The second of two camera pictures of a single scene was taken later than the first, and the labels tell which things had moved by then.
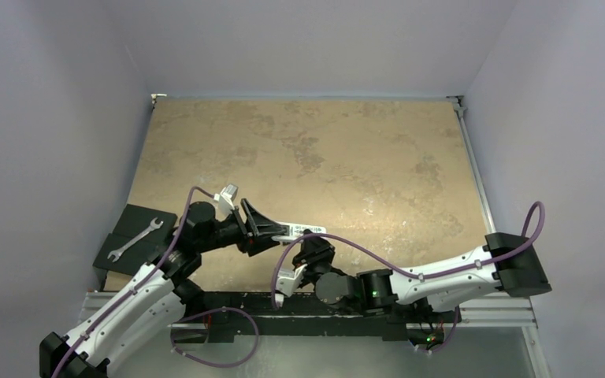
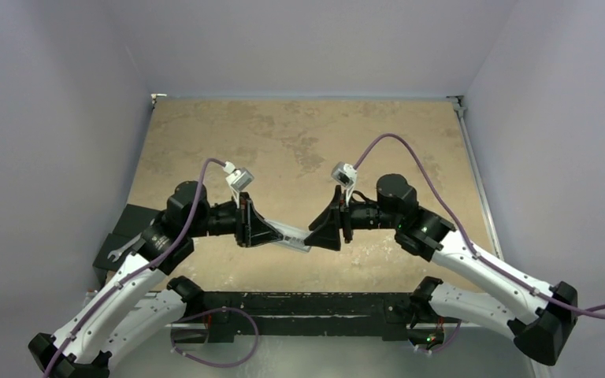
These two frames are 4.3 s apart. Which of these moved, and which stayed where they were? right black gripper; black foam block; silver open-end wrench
Moved: right black gripper
Stayed: black foam block; silver open-end wrench
